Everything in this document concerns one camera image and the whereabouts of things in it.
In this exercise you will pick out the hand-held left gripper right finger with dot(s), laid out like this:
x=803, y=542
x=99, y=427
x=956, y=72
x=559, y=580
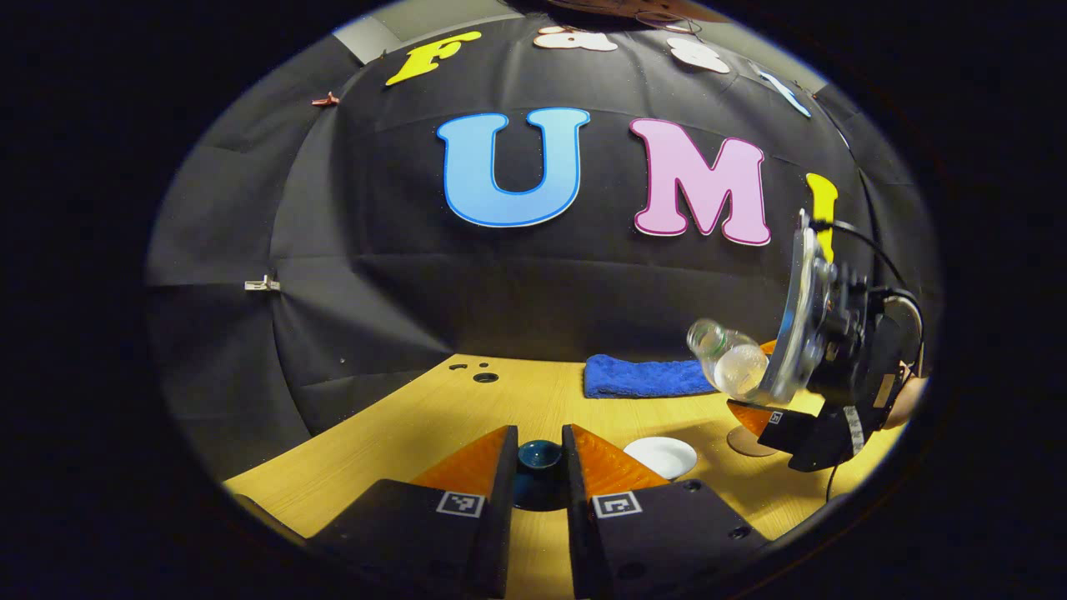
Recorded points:
x=579, y=542

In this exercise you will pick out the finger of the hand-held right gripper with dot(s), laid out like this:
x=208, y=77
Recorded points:
x=813, y=437
x=770, y=347

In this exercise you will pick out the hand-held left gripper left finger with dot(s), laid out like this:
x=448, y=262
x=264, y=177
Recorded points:
x=496, y=533

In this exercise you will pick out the clear plastic water bottle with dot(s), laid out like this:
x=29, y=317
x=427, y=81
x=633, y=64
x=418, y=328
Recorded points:
x=733, y=362

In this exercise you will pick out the round brown coaster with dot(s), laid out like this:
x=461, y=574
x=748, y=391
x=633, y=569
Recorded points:
x=746, y=443

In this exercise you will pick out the white teacup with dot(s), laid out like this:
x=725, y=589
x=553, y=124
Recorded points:
x=660, y=457

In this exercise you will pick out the blue towel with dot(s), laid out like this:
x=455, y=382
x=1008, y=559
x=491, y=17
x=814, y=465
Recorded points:
x=642, y=377

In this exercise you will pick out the black backdrop cloth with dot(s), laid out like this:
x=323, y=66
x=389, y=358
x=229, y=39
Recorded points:
x=375, y=250

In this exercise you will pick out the white backdrop clip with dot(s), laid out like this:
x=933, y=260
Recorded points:
x=262, y=284

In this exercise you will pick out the copper backdrop clip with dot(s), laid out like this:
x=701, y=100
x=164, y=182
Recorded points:
x=325, y=100

